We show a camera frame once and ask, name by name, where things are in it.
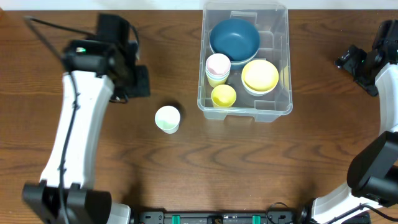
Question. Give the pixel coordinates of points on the pink plastic cup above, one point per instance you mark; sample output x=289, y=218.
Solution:
x=218, y=65

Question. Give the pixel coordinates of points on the light blue plastic cup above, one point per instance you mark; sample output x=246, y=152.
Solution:
x=216, y=77

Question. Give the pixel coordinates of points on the yellow cup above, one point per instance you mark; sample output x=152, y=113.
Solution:
x=215, y=82
x=223, y=96

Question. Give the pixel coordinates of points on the light grey-blue bowl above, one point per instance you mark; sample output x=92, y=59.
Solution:
x=257, y=93

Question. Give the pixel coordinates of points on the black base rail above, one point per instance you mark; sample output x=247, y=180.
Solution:
x=158, y=217

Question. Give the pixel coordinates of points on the yellow bowl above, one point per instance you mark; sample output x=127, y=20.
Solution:
x=260, y=75

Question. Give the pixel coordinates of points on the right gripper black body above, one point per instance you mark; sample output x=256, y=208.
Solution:
x=351, y=59

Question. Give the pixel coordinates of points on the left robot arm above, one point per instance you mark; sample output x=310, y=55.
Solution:
x=99, y=69

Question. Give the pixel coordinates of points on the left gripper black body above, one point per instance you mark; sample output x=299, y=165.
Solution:
x=142, y=82

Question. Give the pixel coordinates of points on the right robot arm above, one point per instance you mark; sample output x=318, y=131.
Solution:
x=371, y=181

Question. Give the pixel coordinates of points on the clear plastic storage container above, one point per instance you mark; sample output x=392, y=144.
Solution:
x=272, y=21

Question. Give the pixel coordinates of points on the white bowl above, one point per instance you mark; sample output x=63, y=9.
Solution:
x=247, y=87

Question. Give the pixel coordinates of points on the white plastic cup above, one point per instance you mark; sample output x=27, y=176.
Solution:
x=167, y=118

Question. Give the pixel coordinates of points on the dark blue bowl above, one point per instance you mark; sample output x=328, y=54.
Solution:
x=241, y=66
x=238, y=39

